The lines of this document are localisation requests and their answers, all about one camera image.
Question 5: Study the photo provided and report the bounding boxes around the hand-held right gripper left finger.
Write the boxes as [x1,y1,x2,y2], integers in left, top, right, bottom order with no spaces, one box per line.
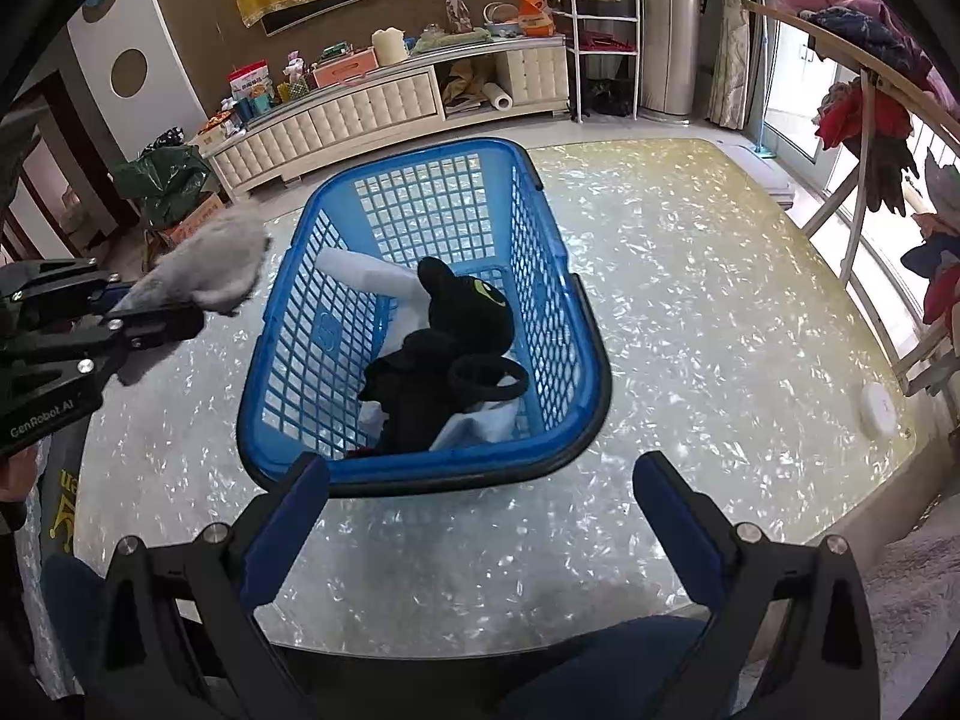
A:
[101,452,331,720]

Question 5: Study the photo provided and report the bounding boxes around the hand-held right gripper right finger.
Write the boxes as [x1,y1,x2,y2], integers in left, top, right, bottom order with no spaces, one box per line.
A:
[632,451,882,720]

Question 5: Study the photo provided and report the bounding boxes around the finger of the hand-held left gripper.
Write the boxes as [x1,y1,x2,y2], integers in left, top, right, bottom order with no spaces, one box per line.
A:
[0,304,205,391]
[0,259,140,332]

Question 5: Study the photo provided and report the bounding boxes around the grey cloth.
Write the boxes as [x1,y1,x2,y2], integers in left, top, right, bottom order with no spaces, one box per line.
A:
[112,206,275,316]

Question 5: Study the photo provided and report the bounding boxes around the blue plastic basket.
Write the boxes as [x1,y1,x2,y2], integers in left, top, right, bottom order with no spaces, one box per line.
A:
[236,136,612,500]

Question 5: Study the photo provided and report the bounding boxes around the white textured towel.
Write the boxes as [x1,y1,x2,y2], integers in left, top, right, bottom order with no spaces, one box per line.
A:
[364,292,526,455]

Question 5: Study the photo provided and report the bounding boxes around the black plush toy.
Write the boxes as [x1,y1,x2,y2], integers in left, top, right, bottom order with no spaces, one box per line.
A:
[358,256,530,455]

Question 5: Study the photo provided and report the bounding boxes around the person's left forearm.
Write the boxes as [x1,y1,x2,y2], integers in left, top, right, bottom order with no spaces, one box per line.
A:
[0,454,40,533]

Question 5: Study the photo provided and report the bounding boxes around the dark cloth with yellow print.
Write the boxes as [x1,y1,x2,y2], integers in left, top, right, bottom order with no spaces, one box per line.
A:
[34,420,95,556]

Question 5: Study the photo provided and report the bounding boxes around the cardboard box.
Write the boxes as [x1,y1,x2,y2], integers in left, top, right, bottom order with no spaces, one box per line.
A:
[142,191,230,271]

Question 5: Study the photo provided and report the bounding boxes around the green plastic bag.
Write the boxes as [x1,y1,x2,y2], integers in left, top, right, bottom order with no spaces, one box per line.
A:
[112,136,215,230]

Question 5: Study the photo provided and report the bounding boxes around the white round puck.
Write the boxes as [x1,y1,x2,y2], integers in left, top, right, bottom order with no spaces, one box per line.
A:
[859,382,898,440]

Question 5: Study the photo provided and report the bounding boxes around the colourful snack box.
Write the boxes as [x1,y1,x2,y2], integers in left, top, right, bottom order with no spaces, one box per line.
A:
[227,60,275,102]

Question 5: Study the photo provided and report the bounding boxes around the cream tufted cabinet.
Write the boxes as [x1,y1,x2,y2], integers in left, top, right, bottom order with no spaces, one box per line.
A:
[196,36,571,192]

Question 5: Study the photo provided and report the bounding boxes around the pink box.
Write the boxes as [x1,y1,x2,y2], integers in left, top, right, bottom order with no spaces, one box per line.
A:
[311,47,378,89]

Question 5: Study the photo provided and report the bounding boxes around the green folded cloth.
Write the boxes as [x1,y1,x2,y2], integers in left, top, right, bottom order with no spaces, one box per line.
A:
[411,28,492,53]

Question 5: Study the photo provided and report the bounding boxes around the dark hanging gloves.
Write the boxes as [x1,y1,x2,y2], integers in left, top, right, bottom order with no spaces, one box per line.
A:
[862,139,920,215]

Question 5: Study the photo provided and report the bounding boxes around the clothes drying rack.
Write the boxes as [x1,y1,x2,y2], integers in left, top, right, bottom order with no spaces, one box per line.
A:
[739,0,960,398]

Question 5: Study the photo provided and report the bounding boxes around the blue mop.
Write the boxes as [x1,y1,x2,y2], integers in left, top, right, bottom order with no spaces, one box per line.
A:
[750,0,778,158]

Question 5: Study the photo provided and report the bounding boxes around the red garment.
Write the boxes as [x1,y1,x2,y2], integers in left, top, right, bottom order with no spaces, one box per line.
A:
[816,79,912,151]

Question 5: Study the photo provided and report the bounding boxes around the round bowl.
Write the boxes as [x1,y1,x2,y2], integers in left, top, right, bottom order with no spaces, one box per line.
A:
[484,4,526,38]

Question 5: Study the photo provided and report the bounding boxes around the orange container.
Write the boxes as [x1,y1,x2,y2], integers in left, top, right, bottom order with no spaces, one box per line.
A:
[514,0,556,37]

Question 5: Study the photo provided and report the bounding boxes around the patterned curtain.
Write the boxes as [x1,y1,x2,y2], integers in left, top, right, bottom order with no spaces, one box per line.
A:
[705,0,758,132]

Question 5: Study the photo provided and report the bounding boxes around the standing air conditioner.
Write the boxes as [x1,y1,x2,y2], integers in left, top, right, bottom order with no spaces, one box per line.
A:
[637,0,710,125]

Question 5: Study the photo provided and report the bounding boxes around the dark blue garment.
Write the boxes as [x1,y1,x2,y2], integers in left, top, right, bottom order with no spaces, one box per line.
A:
[799,7,908,65]

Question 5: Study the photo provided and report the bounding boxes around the white wire shelf rack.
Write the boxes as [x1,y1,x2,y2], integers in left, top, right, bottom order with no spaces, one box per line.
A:
[540,0,646,121]

